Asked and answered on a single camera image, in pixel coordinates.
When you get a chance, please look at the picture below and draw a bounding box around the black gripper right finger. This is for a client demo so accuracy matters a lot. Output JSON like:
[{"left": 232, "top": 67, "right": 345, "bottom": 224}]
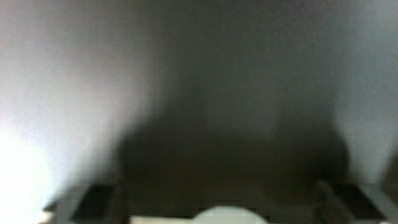
[{"left": 313, "top": 182, "right": 398, "bottom": 224}]

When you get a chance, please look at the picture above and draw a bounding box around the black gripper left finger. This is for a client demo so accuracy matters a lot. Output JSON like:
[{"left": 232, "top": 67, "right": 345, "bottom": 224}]
[{"left": 45, "top": 184, "right": 123, "bottom": 224}]

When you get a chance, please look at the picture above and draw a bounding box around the white cabinet top knob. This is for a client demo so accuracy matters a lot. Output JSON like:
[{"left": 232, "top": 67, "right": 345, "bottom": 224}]
[{"left": 193, "top": 206, "right": 271, "bottom": 224}]

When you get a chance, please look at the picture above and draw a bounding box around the white cabinet body box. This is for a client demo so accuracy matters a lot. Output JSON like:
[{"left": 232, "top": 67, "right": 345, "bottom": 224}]
[{"left": 0, "top": 0, "right": 398, "bottom": 224}]

